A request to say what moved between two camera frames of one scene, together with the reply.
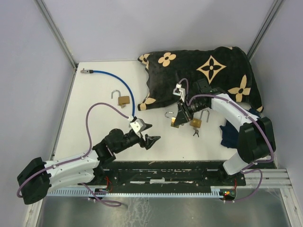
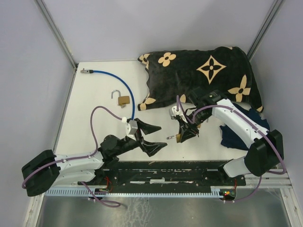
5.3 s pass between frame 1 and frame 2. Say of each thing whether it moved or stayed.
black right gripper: moved
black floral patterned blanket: stayed
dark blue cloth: stayed
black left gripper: moved
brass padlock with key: stayed
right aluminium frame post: stayed
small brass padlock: moved
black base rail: stayed
